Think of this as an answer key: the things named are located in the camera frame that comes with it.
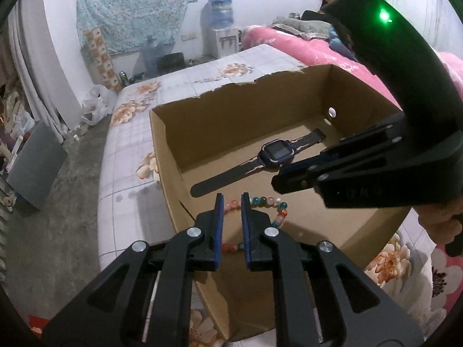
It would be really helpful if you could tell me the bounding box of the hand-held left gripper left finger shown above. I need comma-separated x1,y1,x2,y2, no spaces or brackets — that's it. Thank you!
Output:
41,193,223,347

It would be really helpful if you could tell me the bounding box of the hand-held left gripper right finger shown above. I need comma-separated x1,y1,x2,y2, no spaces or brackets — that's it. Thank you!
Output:
240,192,424,347

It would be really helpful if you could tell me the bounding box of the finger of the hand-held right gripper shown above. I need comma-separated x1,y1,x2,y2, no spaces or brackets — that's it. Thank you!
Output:
281,112,409,173
271,145,411,195

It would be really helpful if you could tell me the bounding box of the colourful bead bracelet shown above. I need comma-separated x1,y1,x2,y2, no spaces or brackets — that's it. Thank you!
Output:
219,195,290,254

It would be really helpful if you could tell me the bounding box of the black purple smartwatch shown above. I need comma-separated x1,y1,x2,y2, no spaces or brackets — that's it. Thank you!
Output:
190,128,326,199

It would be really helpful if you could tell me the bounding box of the brown cardboard box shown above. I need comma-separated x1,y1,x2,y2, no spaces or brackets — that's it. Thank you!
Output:
149,64,416,340

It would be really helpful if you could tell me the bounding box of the person's right hand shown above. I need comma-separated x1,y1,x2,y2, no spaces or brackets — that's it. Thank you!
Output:
418,202,463,257

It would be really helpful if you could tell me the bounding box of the floral white bed sheet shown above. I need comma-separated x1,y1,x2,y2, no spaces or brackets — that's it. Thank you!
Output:
98,43,445,347

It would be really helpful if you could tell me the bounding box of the blue cloth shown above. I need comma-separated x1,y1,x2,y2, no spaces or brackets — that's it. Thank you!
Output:
327,29,359,60

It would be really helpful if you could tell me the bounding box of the grey blanket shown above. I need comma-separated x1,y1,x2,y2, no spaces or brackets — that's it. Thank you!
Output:
271,16,337,42

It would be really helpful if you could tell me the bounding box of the white water dispenser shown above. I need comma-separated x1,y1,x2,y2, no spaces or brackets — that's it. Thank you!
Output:
207,27,239,58

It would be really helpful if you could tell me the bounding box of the black pot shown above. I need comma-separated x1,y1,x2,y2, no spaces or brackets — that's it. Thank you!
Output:
157,53,187,73

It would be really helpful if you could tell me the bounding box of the white plastic bag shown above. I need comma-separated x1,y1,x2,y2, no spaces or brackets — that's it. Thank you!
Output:
81,85,118,126

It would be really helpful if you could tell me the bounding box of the clear empty water jug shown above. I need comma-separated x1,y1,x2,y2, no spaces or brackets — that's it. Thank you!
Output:
140,35,170,76

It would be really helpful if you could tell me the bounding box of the grey box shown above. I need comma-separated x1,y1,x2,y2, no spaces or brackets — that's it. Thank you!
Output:
7,121,69,210

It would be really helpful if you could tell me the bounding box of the red cloth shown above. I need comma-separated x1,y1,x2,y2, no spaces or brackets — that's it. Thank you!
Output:
27,314,49,335

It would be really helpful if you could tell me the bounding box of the orange patterned cloth strip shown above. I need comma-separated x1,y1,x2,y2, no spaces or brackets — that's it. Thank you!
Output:
84,29,118,91

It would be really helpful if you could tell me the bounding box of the pile of white packages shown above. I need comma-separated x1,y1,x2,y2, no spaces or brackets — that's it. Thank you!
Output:
0,80,27,203

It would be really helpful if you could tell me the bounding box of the white curtain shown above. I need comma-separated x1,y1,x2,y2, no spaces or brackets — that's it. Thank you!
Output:
7,0,73,138

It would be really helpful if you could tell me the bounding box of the teal floral wall cloth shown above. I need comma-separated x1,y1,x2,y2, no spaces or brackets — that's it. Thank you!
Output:
76,0,199,55

